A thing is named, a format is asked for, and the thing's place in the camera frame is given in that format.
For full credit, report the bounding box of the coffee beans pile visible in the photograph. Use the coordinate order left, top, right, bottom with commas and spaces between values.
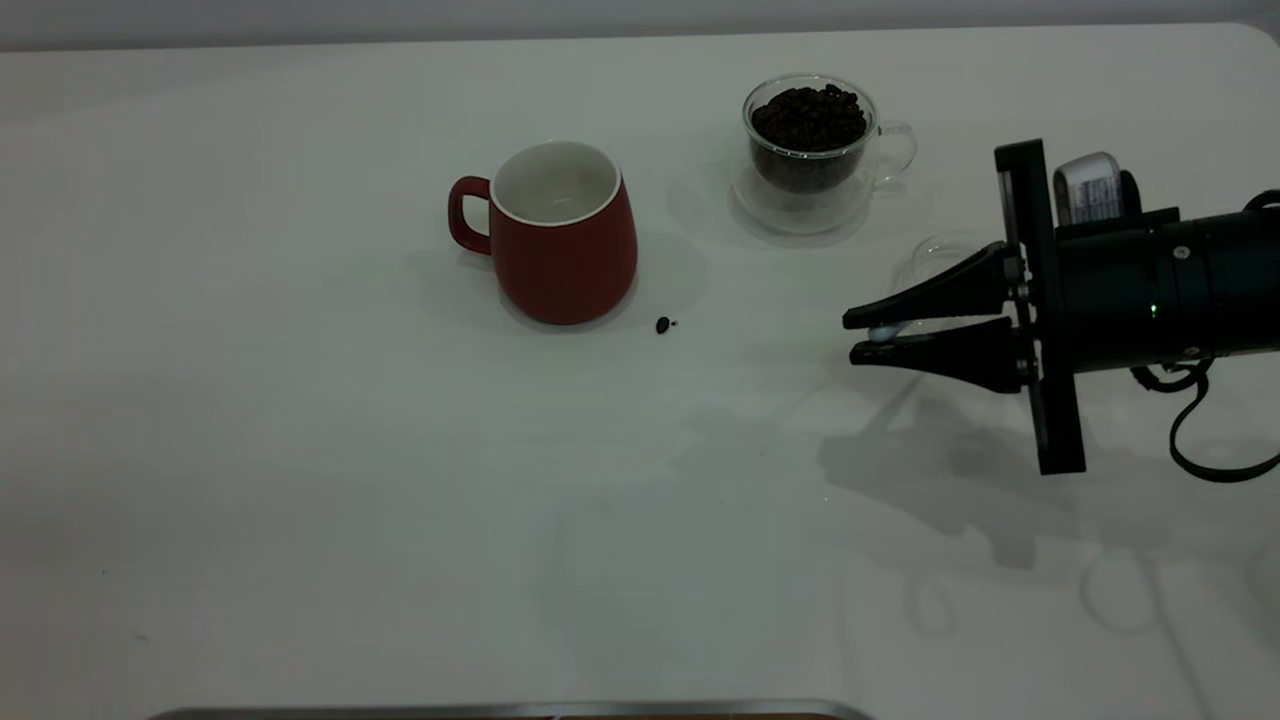
750, 85, 869, 194

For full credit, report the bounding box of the red ceramic mug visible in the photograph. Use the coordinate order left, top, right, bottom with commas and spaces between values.
447, 140, 639, 326

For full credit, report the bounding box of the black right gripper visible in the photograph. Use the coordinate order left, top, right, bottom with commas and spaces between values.
842, 139, 1203, 477

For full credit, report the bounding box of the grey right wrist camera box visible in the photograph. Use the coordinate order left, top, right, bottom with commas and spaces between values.
1052, 151, 1143, 228

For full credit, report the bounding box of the grey metal edge strip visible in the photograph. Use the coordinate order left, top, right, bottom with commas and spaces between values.
145, 699, 877, 720

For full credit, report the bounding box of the clear glass saucer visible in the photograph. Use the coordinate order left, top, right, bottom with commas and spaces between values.
728, 163, 883, 239

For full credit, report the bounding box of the clear glass cup with handle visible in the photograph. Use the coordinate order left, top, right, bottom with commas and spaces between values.
741, 74, 918, 198

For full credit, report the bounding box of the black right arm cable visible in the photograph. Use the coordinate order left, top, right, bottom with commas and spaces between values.
1130, 355, 1280, 485

